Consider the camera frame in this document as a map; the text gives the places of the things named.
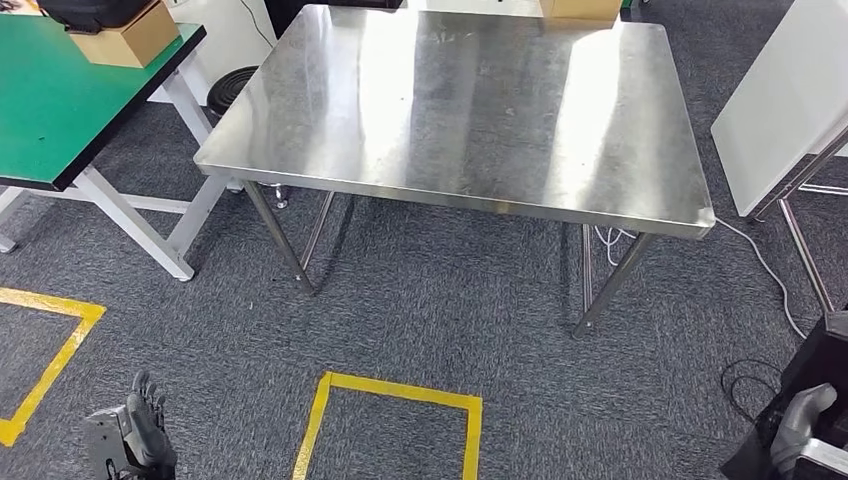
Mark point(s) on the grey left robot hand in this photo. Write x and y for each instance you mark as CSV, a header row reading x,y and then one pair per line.
x,y
149,430

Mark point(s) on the long black car part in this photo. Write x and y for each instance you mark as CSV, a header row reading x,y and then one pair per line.
x,y
815,358

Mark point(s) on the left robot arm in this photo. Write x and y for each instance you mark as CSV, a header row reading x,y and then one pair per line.
x,y
149,476

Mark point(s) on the stainless steel workbench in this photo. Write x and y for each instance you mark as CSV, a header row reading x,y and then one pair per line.
x,y
464,106

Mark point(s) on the yellow floor tape square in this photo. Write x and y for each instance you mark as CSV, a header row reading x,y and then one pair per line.
x,y
66,344
397,391

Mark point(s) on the chrome chair base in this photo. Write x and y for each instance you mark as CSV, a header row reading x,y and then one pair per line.
x,y
280,195

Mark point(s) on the green top white table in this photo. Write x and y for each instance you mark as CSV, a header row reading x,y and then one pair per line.
x,y
53,99

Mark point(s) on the cardboard box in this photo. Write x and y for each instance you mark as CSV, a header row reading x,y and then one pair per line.
x,y
580,8
126,43

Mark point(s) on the black bag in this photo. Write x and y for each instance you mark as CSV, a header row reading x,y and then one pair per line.
x,y
93,13

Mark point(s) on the person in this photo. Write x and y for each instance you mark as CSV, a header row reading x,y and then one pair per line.
x,y
285,13

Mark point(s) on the black hard case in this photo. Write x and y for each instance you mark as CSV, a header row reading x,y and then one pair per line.
x,y
358,3

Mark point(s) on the white panel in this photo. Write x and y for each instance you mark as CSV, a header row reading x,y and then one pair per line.
x,y
775,112

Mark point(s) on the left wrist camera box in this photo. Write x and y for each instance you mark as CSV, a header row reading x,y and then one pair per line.
x,y
106,437

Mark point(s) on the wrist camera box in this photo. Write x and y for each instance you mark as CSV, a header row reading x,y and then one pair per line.
x,y
825,460
106,437

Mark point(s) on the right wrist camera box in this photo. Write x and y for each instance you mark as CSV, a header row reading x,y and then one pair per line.
x,y
825,460

